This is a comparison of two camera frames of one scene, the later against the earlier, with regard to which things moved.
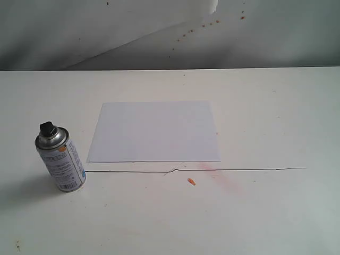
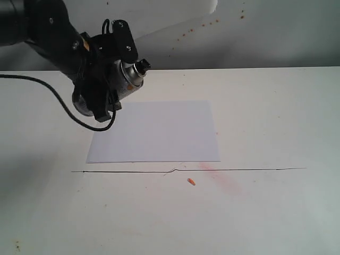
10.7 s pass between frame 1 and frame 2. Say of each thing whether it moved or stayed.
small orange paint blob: stayed
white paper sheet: stayed
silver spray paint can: moved
